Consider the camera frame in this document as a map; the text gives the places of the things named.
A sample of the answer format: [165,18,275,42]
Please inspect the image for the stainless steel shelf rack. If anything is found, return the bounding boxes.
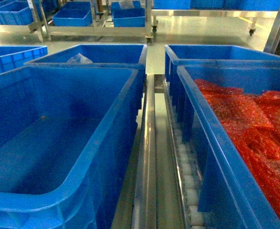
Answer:
[112,74,205,229]

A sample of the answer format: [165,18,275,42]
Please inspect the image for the empty blue bin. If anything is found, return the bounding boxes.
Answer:
[0,67,143,229]

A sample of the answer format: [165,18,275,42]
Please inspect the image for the blue bin behind right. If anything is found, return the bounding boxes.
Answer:
[165,44,280,82]

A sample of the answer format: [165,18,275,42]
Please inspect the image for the blue bin with red bags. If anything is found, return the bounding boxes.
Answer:
[177,65,280,229]

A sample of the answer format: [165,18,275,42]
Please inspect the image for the red bubble wrap bags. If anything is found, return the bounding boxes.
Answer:
[195,79,280,218]

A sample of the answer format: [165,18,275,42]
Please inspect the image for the blue bin far left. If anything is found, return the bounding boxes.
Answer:
[0,46,48,74]

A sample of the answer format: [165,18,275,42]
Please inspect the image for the blue bin behind with plastic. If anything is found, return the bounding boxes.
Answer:
[24,44,147,110]

